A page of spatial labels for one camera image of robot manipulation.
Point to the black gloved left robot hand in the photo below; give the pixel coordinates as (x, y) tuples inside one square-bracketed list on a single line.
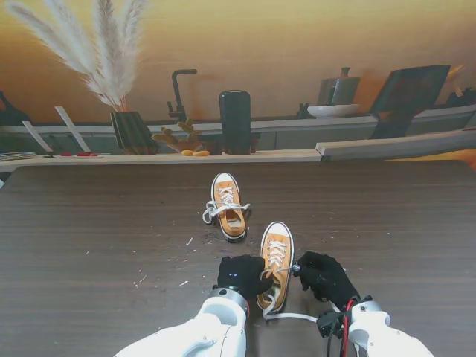
[(241, 275)]

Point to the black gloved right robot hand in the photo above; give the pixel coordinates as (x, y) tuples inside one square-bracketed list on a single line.
[(331, 282)]

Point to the orange canvas sneaker with laces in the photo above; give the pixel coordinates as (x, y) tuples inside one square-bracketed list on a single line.
[(232, 227)]

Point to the long white shoelace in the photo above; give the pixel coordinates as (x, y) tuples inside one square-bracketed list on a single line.
[(212, 210)]

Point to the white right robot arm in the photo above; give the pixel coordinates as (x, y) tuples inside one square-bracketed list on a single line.
[(383, 331)]

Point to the yellow oval fruit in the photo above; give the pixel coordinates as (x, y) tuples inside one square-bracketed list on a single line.
[(202, 152), (187, 152)]

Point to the dark low stand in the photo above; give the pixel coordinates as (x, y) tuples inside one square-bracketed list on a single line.
[(256, 143)]

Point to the yellow cactus ornament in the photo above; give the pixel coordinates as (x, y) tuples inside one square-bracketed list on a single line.
[(186, 140)]

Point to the grey wooden plank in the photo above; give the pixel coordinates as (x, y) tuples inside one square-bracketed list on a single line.
[(390, 147)]

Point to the black cylindrical canister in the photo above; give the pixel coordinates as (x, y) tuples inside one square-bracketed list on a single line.
[(234, 122)]

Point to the white bowl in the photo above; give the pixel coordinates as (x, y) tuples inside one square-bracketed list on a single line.
[(331, 111)]

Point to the small black holder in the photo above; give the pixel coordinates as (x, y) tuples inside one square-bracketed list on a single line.
[(303, 111)]

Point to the dark green ribbed vase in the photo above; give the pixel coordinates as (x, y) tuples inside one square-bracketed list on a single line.
[(130, 132)]

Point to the grey metal pot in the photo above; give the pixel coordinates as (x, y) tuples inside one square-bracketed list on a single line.
[(342, 91)]

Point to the black kitchen faucet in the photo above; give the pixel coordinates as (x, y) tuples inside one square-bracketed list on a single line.
[(177, 93)]

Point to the red flat strips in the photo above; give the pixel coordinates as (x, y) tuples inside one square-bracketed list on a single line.
[(80, 154)]

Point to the long white slat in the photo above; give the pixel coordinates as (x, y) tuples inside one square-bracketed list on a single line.
[(72, 129)]

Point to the short white slat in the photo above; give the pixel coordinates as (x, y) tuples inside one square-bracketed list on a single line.
[(37, 137)]

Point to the white pampas grass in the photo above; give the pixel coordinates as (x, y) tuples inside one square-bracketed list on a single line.
[(111, 56)]

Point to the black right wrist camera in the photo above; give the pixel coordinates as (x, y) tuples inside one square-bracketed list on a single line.
[(329, 323)]

